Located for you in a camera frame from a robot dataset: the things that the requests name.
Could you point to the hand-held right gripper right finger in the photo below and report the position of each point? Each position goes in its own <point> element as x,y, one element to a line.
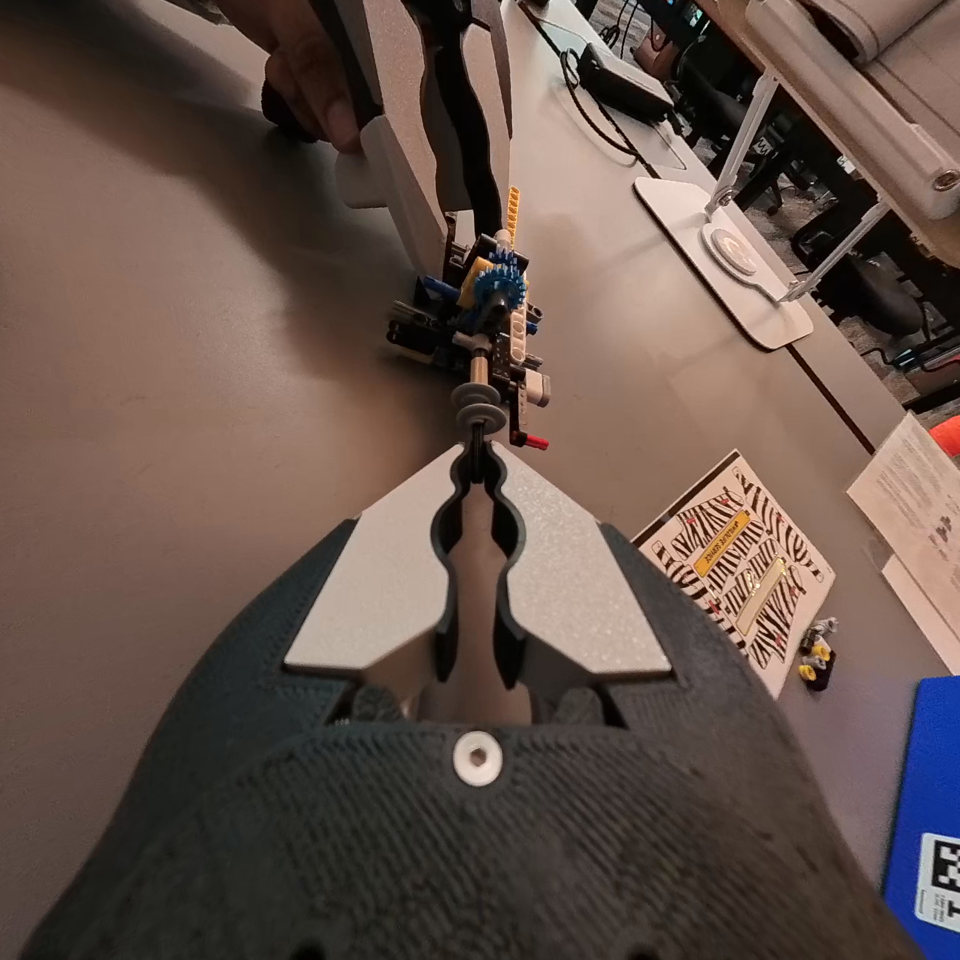
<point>585,600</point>

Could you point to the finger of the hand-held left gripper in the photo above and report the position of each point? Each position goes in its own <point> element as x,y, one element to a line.
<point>401,112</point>
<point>491,90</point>

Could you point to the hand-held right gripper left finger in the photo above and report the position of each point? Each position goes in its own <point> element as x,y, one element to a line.
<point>360,600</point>

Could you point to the lego technic assembly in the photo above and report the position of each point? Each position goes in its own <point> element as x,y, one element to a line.
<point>495,345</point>

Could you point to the small lego minifigure parts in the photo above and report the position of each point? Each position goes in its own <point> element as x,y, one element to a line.
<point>817,660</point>

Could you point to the person's left hand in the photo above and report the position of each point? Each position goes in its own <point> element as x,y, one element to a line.
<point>307,82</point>

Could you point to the zebra striped sticker sheet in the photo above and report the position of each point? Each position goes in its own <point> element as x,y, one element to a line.
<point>750,570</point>

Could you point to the black office chair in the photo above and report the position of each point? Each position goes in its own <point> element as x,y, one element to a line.
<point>712,82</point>
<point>885,300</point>

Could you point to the white monitor stand base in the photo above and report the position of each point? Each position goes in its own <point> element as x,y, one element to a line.
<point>675,217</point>

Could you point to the white printed paper sheet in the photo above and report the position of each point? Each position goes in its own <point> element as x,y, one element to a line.
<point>907,487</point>
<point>922,615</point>

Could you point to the blue board with printed tag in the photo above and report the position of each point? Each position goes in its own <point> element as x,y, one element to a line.
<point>930,750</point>

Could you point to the orange object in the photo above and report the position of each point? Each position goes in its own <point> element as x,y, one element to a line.
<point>949,439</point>

